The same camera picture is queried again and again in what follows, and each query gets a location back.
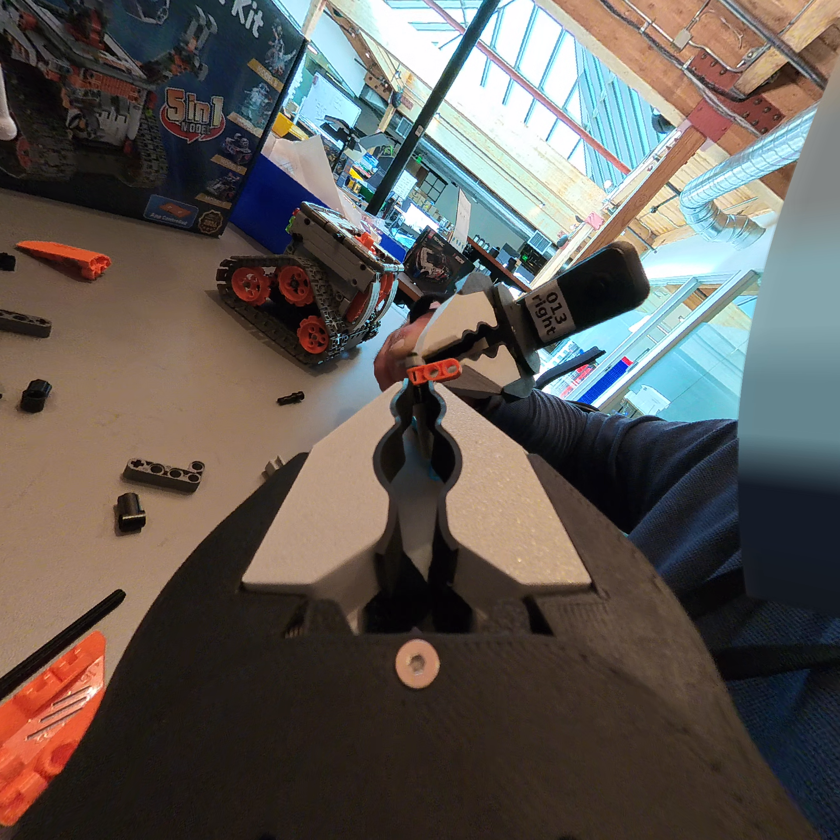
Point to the silver air duct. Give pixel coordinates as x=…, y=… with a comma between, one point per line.
x=735, y=190

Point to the orange wedge plate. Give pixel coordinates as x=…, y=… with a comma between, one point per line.
x=46, y=722

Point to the small black pin piece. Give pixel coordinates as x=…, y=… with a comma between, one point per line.
x=5, y=261

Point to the black connector with grey pin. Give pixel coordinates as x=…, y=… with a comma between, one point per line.
x=36, y=396

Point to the black car model box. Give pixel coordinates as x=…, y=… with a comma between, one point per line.
x=436, y=259

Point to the black steel column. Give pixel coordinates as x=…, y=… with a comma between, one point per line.
x=436, y=105

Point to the person's right forearm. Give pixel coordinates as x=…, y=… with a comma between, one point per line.
x=623, y=459

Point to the black connector pin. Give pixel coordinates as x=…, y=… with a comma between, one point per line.
x=417, y=394
x=291, y=397

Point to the wooden side table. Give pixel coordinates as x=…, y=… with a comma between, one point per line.
x=499, y=262

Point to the orange two-hole beam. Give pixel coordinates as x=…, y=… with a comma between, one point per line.
x=433, y=372

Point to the blue toy box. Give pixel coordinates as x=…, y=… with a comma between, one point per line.
x=98, y=98

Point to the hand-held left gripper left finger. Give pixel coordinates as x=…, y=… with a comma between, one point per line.
x=315, y=525

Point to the dark grey beam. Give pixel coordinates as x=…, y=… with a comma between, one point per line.
x=23, y=323

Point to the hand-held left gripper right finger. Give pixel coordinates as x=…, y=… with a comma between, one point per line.
x=518, y=525

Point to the person's right hand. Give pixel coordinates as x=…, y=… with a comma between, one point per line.
x=394, y=351

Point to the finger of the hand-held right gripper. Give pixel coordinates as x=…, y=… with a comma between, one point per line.
x=459, y=321
x=489, y=377

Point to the black axle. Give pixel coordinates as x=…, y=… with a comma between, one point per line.
x=59, y=646

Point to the tracked toy vehicle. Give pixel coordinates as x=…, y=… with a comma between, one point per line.
x=308, y=289

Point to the grey angled liftarm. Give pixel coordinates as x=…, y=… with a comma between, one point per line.
x=164, y=474

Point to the blue tote with white paper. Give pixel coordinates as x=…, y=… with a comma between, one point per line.
x=262, y=197

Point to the person's blue clothing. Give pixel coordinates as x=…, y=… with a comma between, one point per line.
x=774, y=722

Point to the orange brick with holes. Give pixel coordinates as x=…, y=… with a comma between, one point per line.
x=65, y=258

